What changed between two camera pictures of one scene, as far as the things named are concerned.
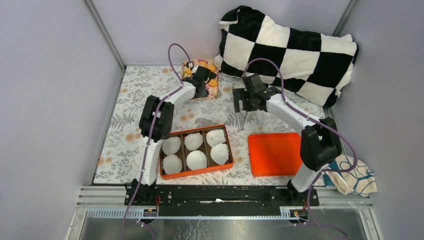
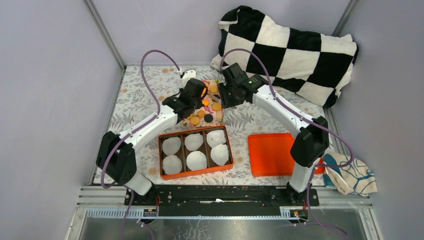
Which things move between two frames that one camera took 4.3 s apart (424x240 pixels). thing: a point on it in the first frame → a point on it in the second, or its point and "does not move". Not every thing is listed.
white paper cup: x=172 y=164 does not move
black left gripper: x=201 y=94 → x=199 y=104
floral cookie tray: x=213 y=86 → x=212 y=113
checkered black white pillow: x=316 y=66 does not move
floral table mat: x=121 y=161 does not move
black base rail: x=284 y=196 does not move
